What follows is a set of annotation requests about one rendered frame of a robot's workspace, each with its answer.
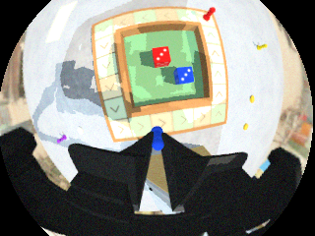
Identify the red pawn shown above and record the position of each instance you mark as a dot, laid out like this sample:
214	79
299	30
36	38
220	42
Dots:
207	17

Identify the blue pawn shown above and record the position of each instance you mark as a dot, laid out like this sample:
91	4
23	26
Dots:
157	144

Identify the cream flat rectangle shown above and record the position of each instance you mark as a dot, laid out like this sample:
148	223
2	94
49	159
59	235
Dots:
60	20

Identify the blue die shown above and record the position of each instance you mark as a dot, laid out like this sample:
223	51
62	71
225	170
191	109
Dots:
183	75

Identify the red die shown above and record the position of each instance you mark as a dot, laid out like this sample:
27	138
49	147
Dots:
161	56

